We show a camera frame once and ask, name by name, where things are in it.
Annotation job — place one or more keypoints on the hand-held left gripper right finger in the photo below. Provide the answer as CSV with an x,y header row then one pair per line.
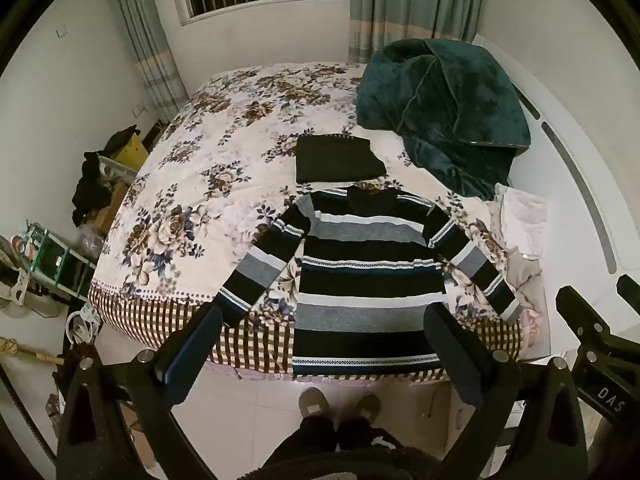
x,y
451,355

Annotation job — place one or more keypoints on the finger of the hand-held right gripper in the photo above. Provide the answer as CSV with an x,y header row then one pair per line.
x,y
580,310
629,287

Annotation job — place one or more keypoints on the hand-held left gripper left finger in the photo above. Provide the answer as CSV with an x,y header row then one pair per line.
x,y
189,354

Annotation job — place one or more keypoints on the striped knit sweater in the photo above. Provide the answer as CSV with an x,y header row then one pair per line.
x,y
360,270

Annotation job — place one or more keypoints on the black clothes heap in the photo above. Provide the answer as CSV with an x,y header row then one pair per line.
x,y
90,185

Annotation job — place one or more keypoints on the crumpled white cloth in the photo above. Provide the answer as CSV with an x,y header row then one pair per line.
x,y
522,215

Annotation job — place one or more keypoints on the grey slipper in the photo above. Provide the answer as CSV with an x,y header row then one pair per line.
x,y
313,401

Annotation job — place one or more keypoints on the white bed headboard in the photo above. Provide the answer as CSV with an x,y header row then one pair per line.
x,y
575,150

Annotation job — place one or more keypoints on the person's dark pants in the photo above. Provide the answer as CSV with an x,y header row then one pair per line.
x,y
325,445

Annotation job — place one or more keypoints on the green shelf rack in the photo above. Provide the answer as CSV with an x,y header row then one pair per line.
x,y
55,260

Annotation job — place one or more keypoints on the floral checked bed blanket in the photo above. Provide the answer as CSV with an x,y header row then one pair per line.
x,y
210,160

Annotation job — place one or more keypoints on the yellow box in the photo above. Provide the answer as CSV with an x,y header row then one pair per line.
x,y
135,155

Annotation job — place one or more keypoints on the black bag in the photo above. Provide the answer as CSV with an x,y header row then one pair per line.
x,y
122,139

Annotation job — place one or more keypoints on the folded dark garment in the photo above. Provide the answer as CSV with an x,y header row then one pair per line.
x,y
337,160

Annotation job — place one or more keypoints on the teal plush blanket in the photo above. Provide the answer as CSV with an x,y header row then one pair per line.
x,y
450,110

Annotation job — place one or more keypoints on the grey-green curtain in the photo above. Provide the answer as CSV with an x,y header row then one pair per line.
x,y
150,45
410,5

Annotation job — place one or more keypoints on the wall socket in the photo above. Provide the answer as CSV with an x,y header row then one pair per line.
x,y
140,108

